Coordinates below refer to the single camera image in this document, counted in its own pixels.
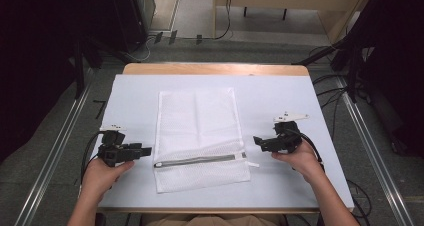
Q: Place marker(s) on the white table mat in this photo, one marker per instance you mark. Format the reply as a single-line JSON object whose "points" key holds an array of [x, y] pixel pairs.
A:
{"points": [[266, 96]]}

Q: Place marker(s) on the black curtain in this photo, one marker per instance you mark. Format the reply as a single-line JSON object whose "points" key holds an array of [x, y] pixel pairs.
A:
{"points": [[36, 52], [393, 52]]}

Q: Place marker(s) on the person's beige pants lap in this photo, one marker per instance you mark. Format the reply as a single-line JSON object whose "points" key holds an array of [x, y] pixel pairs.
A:
{"points": [[213, 220]]}

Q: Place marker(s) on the person's left hand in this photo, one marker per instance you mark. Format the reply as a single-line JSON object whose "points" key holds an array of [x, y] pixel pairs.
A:
{"points": [[100, 179]]}

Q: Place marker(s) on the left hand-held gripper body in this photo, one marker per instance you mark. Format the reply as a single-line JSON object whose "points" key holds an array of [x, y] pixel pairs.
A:
{"points": [[111, 152]]}

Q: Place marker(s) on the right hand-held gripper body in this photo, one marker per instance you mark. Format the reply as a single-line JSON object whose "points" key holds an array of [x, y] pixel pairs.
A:
{"points": [[286, 136]]}

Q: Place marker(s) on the white mesh laundry bag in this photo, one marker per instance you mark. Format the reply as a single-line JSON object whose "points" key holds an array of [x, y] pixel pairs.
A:
{"points": [[200, 132]]}

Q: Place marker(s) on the metal floor rail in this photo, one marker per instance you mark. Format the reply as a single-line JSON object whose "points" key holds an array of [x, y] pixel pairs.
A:
{"points": [[376, 166], [50, 166]]}

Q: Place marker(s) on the person's right hand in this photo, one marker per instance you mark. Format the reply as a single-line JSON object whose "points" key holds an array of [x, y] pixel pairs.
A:
{"points": [[300, 161]]}

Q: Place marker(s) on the black cabinet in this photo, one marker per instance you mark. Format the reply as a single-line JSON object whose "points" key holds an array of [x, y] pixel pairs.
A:
{"points": [[133, 12]]}

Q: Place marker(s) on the black stand leg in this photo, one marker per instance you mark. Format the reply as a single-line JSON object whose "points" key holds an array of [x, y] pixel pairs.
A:
{"points": [[316, 54]]}

